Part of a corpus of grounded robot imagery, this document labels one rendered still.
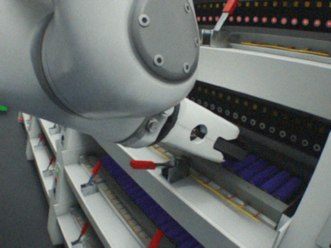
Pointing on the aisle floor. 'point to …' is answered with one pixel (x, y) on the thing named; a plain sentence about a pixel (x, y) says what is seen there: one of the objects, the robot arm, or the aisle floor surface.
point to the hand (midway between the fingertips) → (223, 145)
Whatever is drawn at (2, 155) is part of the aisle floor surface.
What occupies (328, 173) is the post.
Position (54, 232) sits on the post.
